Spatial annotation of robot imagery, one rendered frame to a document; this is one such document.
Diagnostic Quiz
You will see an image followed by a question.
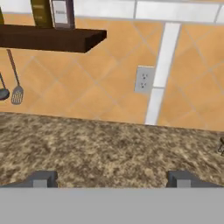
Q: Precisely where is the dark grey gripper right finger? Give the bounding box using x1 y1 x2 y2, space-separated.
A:
165 170 224 188

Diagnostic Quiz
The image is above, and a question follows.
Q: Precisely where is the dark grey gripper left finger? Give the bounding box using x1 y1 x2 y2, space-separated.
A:
0 170 59 188

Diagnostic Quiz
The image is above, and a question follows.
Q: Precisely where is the dark grey hanging ladle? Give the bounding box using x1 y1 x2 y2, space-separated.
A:
0 73 11 102

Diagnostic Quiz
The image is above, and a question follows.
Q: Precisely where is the olive green bottle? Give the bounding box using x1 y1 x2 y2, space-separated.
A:
30 0 54 29

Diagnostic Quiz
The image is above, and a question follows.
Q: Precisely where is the dark box with white label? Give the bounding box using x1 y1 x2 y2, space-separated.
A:
50 0 76 30

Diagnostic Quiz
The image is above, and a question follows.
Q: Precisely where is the dark wire stand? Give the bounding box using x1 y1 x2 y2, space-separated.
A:
216 136 224 156

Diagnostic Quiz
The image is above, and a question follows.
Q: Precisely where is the slotted spatula with wooden handle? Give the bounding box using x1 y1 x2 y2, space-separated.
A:
6 48 25 106

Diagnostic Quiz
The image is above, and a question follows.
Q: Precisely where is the grey wall power outlet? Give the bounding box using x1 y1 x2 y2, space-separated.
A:
134 66 156 95

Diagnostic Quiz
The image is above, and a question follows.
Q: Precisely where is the dark brown wooden wall shelf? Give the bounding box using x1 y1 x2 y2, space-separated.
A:
0 24 108 53

